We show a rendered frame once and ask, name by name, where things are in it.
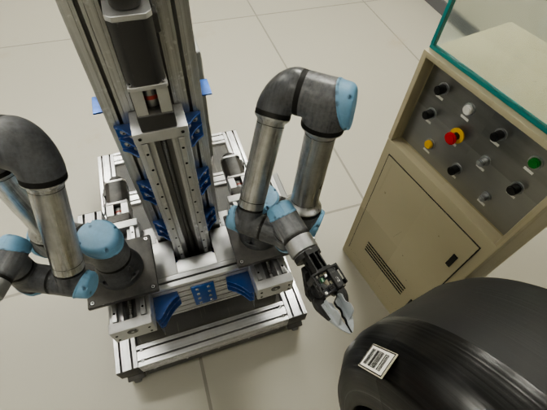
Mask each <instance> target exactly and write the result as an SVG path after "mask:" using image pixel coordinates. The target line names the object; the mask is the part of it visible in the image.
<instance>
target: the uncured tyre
mask: <svg viewBox="0 0 547 410"><path fill-rule="evenodd" d="M373 344H376V345H378V346H380V347H383V348H385V349H387V350H389V351H392V352H394V353H396V354H398V356H397V357H396V359H395V361H394V362H393V364H392V366H391V367H390V369H389V370H388V371H387V372H386V374H385V375H384V377H383V379H381V378H379V377H376V376H375V375H373V374H372V373H370V372H368V371H367V370H365V369H363V368H362V367H360V366H359V363H360V362H361V360H362V359H363V357H364V356H365V354H366V353H367V351H368V350H369V349H370V348H371V346H372V345H373ZM338 398H339V406H340V410H547V289H546V288H543V287H540V286H535V285H532V284H528V283H525V282H521V281H515V280H510V279H504V278H497V277H472V278H467V279H463V280H459V281H451V282H448V283H444V284H442V285H440V286H437V287H435V288H433V289H432V290H429V291H428V292H426V293H425V294H423V295H421V296H420V297H418V298H416V299H415V300H413V301H412V302H410V303H408V304H406V305H405V306H404V307H401V308H400V309H398V310H396V311H395V312H393V313H392V314H390V315H388V316H386V317H384V318H383V319H382V320H380V321H378V322H376V323H375V324H373V325H372V326H370V327H368V328H367V329H364V330H363V331H361V332H360V333H359V334H358V335H357V337H356V338H355V339H354V340H353V341H352V343H351V344H350V345H349V346H348V348H347V349H346V351H345V353H344V358H343V363H342V367H341V371H340V375H339V383H338Z"/></svg>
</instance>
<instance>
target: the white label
mask: <svg viewBox="0 0 547 410"><path fill-rule="evenodd" d="M397 356H398V354H396V353H394V352H392V351H389V350H387V349H385V348H383V347H380V346H378V345H376V344H373V345H372V346H371V348H370V349H369V350H368V351H367V353H366V354H365V356H364V357H363V359H362V360H361V362H360V363H359V366H360V367H362V368H363V369H365V370H367V371H368V372H370V373H372V374H373V375H375V376H376V377H379V378H381V379H383V377H384V375H385V374H386V372H387V371H388V370H389V369H390V367H391V366H392V364H393V362H394V361H395V359H396V357H397Z"/></svg>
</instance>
